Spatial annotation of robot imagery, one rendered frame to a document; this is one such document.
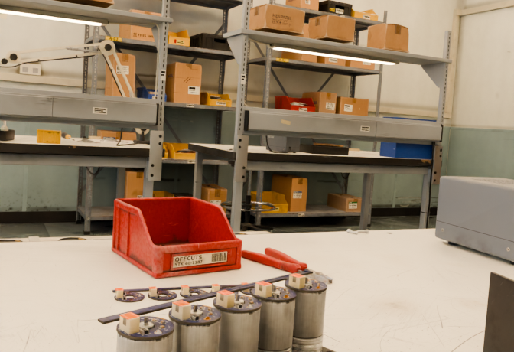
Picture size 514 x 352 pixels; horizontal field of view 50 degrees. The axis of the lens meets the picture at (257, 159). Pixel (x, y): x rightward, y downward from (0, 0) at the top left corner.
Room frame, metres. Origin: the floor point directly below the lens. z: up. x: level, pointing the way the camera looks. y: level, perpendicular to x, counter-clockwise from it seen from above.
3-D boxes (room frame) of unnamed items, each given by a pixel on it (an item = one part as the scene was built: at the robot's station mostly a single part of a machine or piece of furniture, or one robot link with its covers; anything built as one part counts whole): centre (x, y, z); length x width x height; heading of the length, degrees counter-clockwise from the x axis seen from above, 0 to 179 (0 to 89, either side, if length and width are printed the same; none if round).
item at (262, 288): (0.29, -0.01, 0.82); 0.01 x 0.01 x 0.01; 46
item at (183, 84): (4.45, 0.79, 1.04); 1.20 x 0.45 x 2.08; 116
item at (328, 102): (5.07, -0.47, 1.06); 1.20 x 0.45 x 2.12; 116
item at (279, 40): (3.37, -0.35, 0.76); 1.40 x 0.71 x 1.53; 116
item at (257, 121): (3.06, -0.51, 0.90); 1.30 x 0.06 x 0.12; 116
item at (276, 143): (3.05, -0.14, 0.80); 0.15 x 0.12 x 0.10; 45
